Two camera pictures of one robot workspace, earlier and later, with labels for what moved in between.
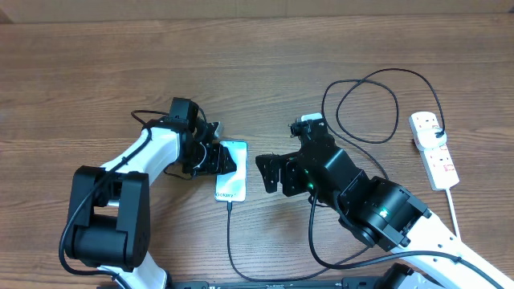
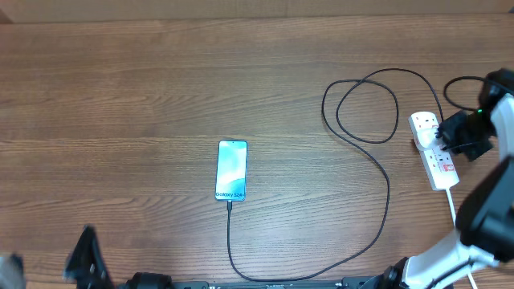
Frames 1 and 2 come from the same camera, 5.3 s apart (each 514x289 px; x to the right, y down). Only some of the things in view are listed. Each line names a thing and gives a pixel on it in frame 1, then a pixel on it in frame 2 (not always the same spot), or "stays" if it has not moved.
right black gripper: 293,166 to 446,132
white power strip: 438,161 stays
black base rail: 344,283 stays
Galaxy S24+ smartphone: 231,187 stays
